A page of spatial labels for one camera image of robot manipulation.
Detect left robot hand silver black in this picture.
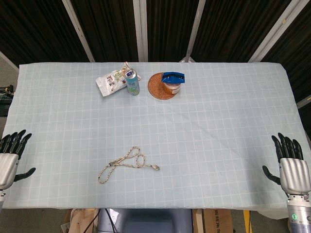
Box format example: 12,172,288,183
0,130,36,190

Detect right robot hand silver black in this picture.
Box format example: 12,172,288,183
262,132,311,195

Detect beige speckled braided rope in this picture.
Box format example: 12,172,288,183
98,146,161,184

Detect yellow strip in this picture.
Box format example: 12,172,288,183
243,210,251,233

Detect light wooden crate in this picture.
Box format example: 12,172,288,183
62,208,99,233

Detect brown cardboard box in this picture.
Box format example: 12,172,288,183
203,209,233,233

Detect light wooden board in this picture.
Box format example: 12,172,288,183
193,208,204,233

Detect light blue checked tablecloth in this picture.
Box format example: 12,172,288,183
0,62,311,223

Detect dark slatted curtain panel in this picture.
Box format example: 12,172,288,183
0,0,89,66
70,0,140,63
145,0,201,63
261,0,311,102
190,0,292,63

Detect white crumpled snack bag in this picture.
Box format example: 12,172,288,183
95,62,142,97

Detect blue-grey robot torso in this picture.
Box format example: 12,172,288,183
98,208,194,233

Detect tall light blue drink can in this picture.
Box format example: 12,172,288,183
124,68,140,96

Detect clear jar with orange contents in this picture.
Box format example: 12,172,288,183
162,81,182,96

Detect blue plastic pouch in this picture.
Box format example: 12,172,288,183
161,71,186,84

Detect round woven rattan coaster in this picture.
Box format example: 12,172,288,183
147,72,182,100

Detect black device with cables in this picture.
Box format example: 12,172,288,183
0,84,16,117

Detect white metal frame post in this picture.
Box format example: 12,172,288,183
178,0,206,63
133,0,149,62
62,0,96,63
249,0,300,63
296,95,311,109
0,51,19,71

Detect black cable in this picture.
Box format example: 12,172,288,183
104,208,118,233

